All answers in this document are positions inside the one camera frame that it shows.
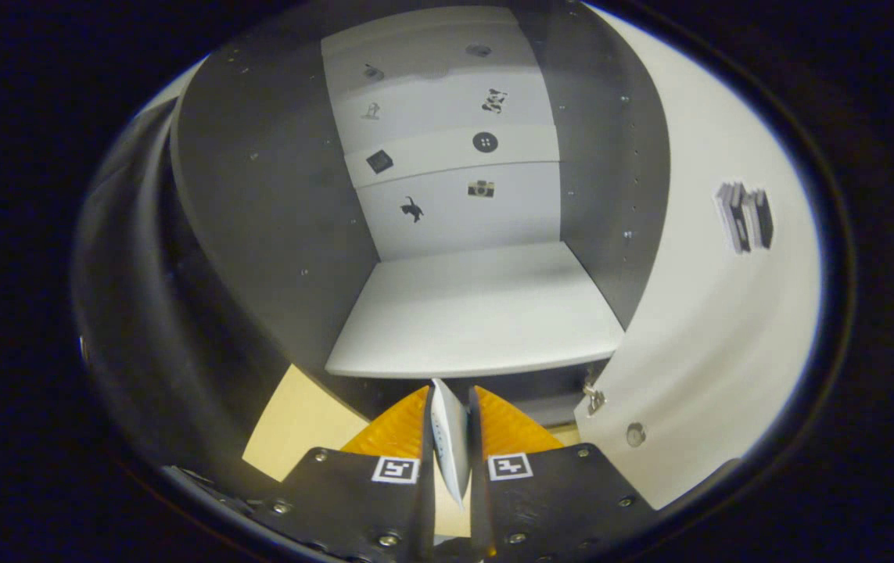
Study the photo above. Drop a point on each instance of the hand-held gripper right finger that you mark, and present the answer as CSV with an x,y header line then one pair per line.
x,y
480,500

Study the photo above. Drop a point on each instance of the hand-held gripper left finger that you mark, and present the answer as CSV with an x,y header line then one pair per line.
x,y
425,500

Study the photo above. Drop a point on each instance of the blue and white bottle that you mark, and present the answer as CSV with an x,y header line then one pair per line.
x,y
450,446

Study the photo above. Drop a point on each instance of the light grey cabinet door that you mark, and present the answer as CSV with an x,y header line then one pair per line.
x,y
712,352

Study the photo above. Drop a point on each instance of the metal door hinge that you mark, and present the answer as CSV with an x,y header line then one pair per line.
x,y
594,399

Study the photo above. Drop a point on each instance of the white cabinet shelf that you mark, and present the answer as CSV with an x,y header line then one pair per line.
x,y
478,313

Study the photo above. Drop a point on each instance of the dark grey cabinet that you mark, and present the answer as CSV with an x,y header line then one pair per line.
x,y
259,195

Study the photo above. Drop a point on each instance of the black backdrop cloth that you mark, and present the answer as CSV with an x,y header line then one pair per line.
x,y
134,274

